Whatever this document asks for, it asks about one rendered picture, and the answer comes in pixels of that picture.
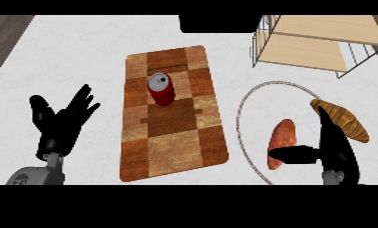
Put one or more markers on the brown croissant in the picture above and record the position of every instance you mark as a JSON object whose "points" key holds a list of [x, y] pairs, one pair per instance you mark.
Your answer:
{"points": [[345, 120]]}

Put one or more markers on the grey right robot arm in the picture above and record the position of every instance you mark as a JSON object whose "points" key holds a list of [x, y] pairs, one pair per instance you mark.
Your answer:
{"points": [[333, 177]]}

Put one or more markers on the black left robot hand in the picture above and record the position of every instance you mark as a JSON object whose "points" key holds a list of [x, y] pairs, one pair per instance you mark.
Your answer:
{"points": [[60, 128]]}

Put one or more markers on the white round placemat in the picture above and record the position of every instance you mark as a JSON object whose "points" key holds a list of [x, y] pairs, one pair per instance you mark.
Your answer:
{"points": [[256, 128]]}

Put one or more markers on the dark wooden panel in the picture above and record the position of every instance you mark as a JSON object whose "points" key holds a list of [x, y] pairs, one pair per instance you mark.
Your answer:
{"points": [[13, 35]]}

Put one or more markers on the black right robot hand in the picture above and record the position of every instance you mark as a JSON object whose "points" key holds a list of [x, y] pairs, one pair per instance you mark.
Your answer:
{"points": [[334, 148]]}

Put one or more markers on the red can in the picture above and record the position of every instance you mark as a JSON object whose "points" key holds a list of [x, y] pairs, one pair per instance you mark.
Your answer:
{"points": [[162, 89]]}

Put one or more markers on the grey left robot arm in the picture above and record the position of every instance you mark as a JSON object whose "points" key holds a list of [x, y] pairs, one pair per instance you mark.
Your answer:
{"points": [[39, 173]]}

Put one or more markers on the brown checkered cutting board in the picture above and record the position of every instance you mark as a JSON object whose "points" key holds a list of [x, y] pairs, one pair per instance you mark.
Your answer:
{"points": [[172, 112]]}

